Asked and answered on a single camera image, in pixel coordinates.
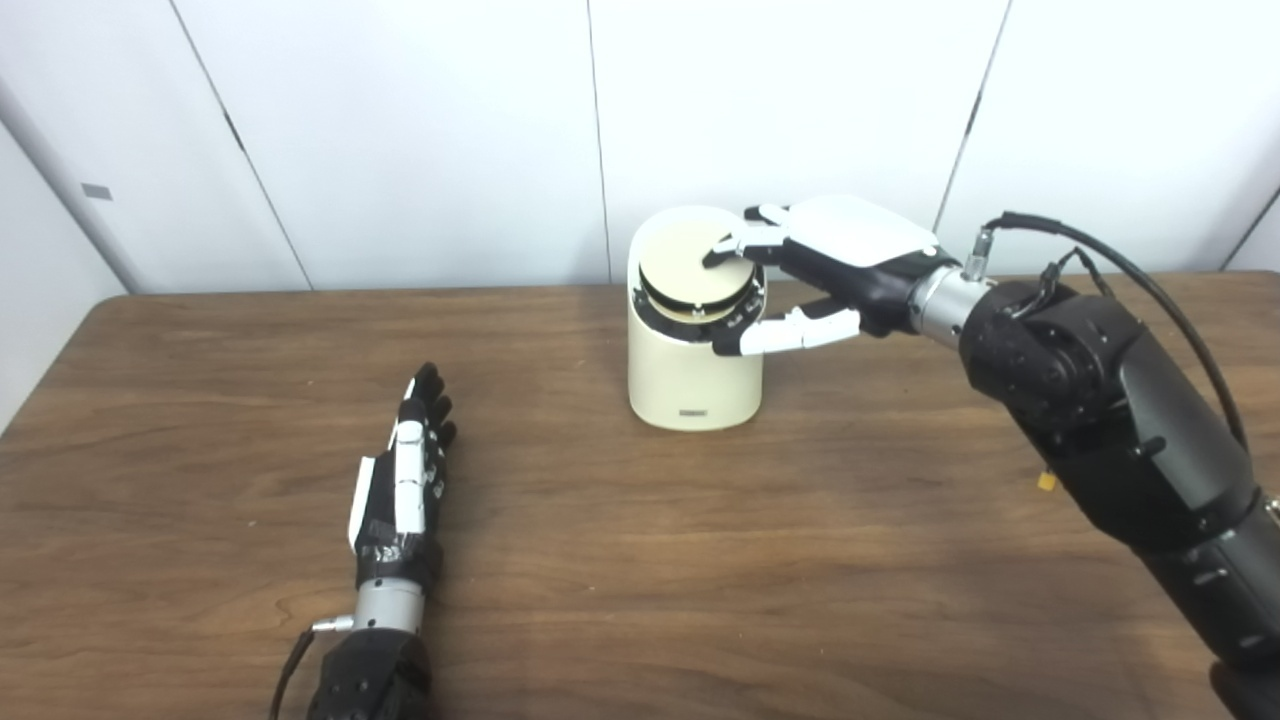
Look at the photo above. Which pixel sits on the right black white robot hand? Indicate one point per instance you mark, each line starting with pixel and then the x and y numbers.
pixel 860 270

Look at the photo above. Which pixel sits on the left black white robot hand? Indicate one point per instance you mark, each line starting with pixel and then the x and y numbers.
pixel 385 540

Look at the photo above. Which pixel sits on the cream round bin lid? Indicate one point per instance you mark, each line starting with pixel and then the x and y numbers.
pixel 695 265

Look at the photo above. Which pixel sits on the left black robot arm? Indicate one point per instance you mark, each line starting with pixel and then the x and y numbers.
pixel 375 660

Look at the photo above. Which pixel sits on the cream-colored bin body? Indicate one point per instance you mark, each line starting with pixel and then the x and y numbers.
pixel 690 380

